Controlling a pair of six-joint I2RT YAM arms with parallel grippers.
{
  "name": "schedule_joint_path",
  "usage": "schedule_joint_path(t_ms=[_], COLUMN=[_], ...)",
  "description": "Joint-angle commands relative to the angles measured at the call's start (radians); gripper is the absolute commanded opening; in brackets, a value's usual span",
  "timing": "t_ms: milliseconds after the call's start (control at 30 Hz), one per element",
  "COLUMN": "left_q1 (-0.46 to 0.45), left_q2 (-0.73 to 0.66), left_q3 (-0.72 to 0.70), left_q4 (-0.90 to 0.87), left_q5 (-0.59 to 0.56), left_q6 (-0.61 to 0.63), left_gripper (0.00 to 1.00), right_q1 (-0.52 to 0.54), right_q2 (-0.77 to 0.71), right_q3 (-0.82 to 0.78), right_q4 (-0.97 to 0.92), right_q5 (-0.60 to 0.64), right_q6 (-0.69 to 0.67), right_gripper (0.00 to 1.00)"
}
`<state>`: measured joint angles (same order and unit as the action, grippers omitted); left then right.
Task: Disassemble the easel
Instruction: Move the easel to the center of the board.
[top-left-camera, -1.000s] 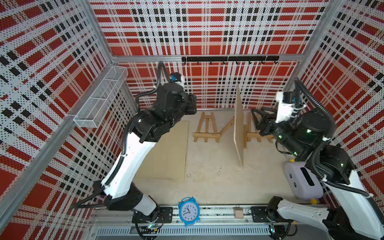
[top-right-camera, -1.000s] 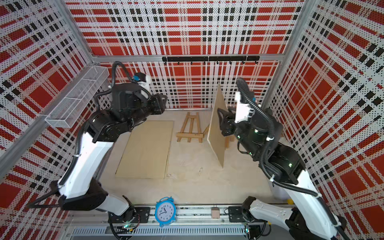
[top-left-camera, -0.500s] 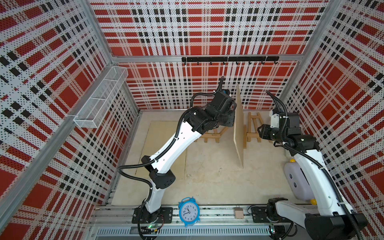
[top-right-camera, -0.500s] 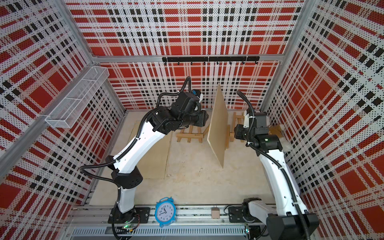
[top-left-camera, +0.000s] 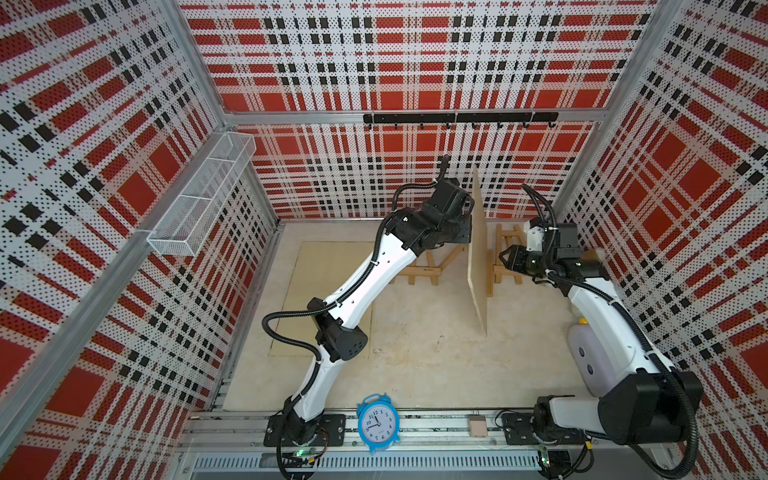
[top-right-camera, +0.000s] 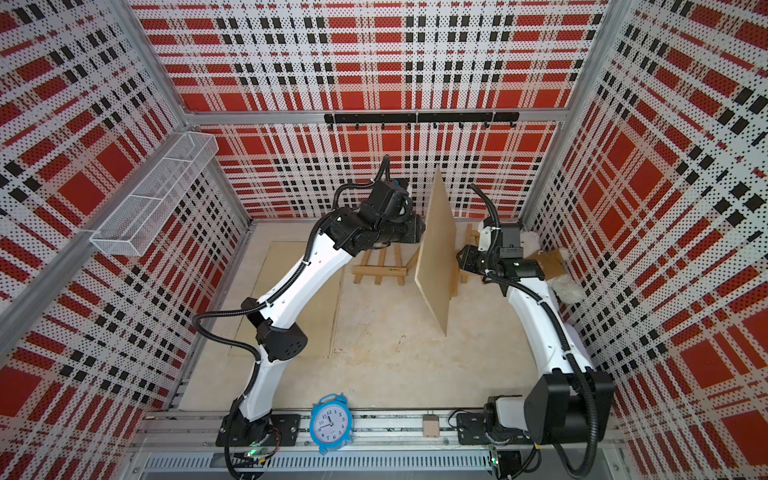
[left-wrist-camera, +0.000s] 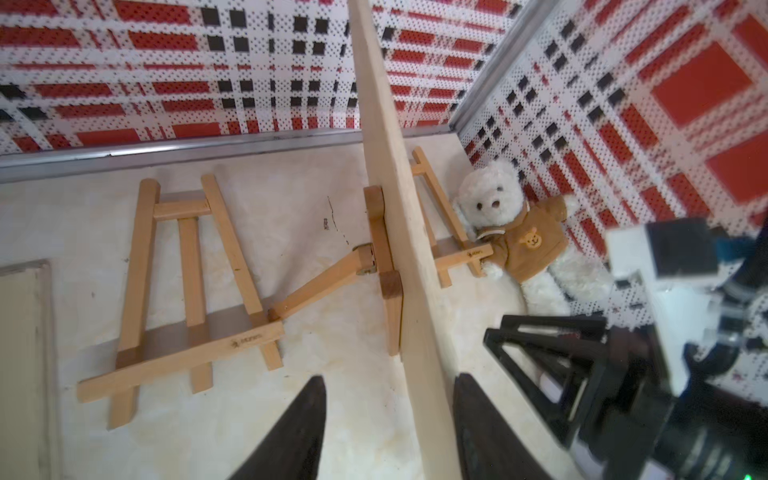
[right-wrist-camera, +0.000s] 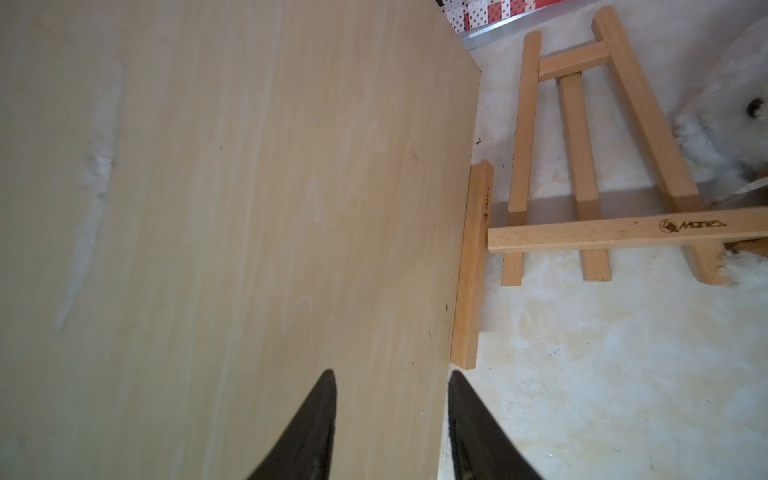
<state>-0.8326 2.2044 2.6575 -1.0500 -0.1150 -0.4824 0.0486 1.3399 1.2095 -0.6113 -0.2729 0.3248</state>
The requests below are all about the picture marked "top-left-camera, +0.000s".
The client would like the black hook rail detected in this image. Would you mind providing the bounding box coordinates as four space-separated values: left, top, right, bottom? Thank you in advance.
362 111 560 126

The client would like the lavender toy toaster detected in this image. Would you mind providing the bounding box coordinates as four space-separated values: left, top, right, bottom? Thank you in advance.
567 324 616 397

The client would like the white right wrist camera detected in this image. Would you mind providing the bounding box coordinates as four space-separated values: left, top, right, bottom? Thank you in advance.
523 217 546 254

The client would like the wooden easel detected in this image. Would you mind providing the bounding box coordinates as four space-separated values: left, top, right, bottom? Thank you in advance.
438 243 494 298
397 250 442 286
489 223 526 296

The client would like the blue alarm clock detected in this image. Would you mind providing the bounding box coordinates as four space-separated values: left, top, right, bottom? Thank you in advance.
356 394 400 455

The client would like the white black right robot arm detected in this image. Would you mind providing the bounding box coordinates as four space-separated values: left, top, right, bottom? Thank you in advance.
499 218 703 479

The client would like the white wire mesh basket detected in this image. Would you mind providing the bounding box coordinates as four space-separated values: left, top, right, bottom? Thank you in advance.
148 132 256 257

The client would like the plywood board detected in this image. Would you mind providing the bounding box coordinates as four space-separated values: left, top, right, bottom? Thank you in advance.
269 241 373 358
467 168 488 336

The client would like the small beige box on rail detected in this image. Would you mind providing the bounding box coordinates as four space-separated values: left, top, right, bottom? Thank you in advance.
468 415 489 438

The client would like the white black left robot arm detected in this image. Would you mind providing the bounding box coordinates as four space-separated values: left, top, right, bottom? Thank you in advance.
261 156 474 448

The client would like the white teddy bear brown hoodie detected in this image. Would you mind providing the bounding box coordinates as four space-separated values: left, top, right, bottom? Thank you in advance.
581 248 606 263

